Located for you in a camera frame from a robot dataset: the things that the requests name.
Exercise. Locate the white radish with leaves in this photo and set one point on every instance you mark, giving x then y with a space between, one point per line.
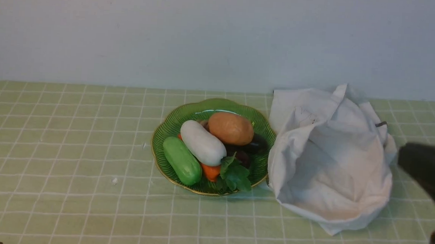
227 168

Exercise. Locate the white cloth bag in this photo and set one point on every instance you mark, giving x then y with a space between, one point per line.
331 159

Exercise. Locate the brown potato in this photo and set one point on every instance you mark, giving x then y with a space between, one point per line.
231 128

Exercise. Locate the green glass plate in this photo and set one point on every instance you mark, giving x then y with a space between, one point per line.
202 110

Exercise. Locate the dark purple eggplant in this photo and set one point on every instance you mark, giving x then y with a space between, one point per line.
239 154

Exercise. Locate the orange carrot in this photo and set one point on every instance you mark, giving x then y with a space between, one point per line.
210 151

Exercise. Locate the green cucumber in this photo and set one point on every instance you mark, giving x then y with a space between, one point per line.
185 165

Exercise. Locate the green checkered tablecloth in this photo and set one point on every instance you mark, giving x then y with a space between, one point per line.
76 167

